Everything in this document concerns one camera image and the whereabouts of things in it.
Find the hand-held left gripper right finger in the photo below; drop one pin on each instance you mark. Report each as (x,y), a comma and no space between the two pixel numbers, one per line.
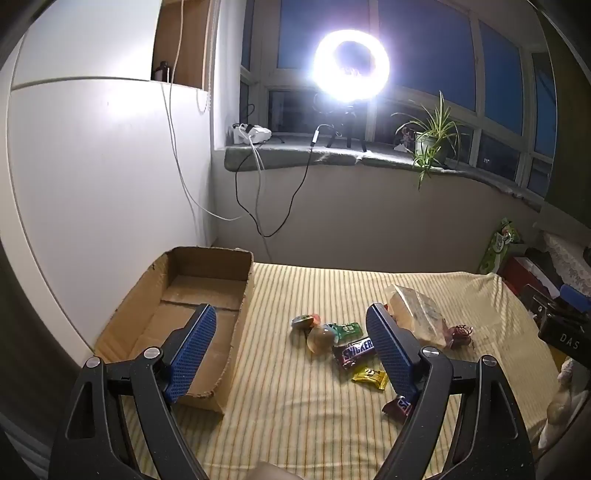
(388,350)

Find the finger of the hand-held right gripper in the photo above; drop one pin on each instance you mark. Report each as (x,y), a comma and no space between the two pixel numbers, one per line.
(575,292)
(538,302)

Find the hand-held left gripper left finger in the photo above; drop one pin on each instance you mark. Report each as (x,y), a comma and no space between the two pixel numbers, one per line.
(194,355)

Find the yellow candy packet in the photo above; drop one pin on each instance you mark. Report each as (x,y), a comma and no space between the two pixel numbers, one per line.
(371,377)

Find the brown chocolate bar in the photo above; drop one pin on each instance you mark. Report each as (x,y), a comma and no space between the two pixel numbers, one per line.
(355,353)

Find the clear bag of bread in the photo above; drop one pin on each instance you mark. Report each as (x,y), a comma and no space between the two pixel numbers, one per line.
(415,318)

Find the green candy packet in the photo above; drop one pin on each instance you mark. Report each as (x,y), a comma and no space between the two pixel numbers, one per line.
(347,329)

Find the brown egg-shaped jelly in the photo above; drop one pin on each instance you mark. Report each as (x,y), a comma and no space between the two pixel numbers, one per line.
(321,340)

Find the cardboard box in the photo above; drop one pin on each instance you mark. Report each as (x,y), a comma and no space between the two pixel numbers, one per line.
(203,263)

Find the red box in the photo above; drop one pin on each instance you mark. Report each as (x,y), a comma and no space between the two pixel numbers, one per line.
(524,272)

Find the white lace cloth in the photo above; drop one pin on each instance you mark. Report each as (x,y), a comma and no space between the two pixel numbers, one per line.
(568,258)

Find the small chocolate bar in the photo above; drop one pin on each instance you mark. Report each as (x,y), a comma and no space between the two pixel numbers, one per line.
(397,406)

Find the green paper bag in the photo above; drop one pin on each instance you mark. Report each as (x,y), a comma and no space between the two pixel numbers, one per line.
(501,249)

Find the round colourful candy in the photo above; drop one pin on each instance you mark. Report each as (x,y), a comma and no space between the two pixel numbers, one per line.
(305,321)

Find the striped yellow blanket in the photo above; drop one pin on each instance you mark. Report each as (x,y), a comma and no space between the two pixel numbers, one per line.
(300,415)

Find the dark curtain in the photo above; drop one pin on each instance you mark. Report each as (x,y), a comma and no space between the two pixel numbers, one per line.
(568,138)

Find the white plant pot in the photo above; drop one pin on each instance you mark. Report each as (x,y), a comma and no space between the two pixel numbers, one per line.
(429,150)

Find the white wardrobe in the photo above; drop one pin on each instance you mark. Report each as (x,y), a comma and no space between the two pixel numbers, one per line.
(92,184)

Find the grey windowsill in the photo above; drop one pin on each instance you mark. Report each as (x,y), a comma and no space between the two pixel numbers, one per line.
(323,159)

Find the green spider plant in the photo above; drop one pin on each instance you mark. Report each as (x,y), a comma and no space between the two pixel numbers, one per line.
(436,124)

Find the small pink figurine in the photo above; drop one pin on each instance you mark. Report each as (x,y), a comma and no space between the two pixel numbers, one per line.
(406,136)

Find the black tripod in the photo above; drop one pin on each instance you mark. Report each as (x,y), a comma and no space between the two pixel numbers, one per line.
(346,131)

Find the white power strip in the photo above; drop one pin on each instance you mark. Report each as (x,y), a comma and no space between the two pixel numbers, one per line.
(251,134)

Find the window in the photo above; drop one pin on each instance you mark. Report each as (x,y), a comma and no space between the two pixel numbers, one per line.
(438,46)

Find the dark bottle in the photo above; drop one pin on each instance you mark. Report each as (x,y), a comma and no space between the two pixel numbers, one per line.
(163,71)

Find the wooden shelf niche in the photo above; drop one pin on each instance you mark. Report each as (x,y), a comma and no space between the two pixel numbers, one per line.
(184,41)

